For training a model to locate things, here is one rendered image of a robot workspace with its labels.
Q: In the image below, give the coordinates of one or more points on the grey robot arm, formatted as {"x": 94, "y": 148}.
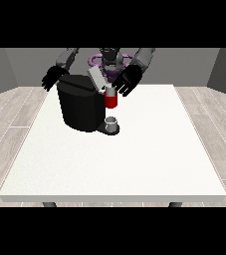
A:
{"x": 144, "y": 58}
{"x": 65, "y": 58}

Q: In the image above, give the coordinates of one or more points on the small grey cup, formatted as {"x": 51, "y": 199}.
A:
{"x": 111, "y": 124}

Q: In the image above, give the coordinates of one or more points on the red pod holder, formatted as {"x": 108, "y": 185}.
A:
{"x": 110, "y": 101}

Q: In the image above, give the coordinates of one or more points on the dark table leg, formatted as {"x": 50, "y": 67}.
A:
{"x": 49, "y": 204}

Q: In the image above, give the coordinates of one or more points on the pale grey machine lid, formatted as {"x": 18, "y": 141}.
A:
{"x": 96, "y": 77}

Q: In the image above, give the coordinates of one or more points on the small grey coffee pod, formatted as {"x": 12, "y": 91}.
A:
{"x": 109, "y": 90}

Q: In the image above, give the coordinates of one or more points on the grey robot trunk purple rings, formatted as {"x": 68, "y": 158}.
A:
{"x": 110, "y": 57}

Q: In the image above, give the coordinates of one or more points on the black coffee machine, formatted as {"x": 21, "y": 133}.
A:
{"x": 78, "y": 106}

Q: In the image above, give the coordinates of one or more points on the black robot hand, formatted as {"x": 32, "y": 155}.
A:
{"x": 55, "y": 74}
{"x": 131, "y": 78}

